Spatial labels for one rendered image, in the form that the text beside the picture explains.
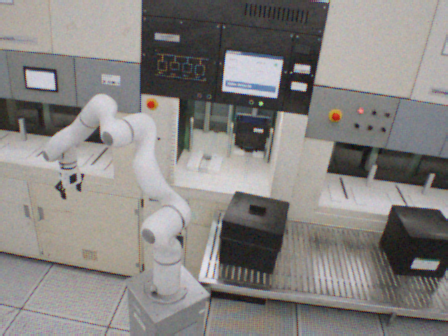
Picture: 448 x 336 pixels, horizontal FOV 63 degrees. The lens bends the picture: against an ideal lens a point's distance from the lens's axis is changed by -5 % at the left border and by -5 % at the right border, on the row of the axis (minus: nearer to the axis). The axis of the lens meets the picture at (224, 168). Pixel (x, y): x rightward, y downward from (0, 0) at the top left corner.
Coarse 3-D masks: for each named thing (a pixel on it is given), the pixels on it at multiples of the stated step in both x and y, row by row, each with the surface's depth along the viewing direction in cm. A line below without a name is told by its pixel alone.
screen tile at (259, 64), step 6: (258, 60) 185; (264, 60) 185; (258, 66) 186; (264, 66) 186; (270, 66) 186; (276, 72) 187; (258, 78) 189; (264, 78) 189; (270, 78) 188; (276, 78) 188
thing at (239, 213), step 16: (240, 192) 197; (240, 208) 183; (256, 208) 182; (272, 208) 186; (288, 208) 188; (224, 224) 174; (240, 224) 172; (256, 224) 173; (272, 224) 174; (240, 240) 176; (256, 240) 173; (272, 240) 171
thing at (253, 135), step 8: (256, 112) 260; (240, 128) 258; (248, 128) 257; (256, 128) 257; (264, 128) 256; (240, 136) 261; (248, 136) 260; (256, 136) 259; (264, 136) 259; (240, 144) 263; (248, 144) 263; (256, 144) 262; (264, 144) 261
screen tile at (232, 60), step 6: (228, 60) 187; (234, 60) 186; (240, 60) 186; (252, 60) 185; (246, 66) 187; (228, 72) 189; (234, 72) 189; (240, 72) 189; (246, 72) 188; (234, 78) 190; (240, 78) 190; (246, 78) 190
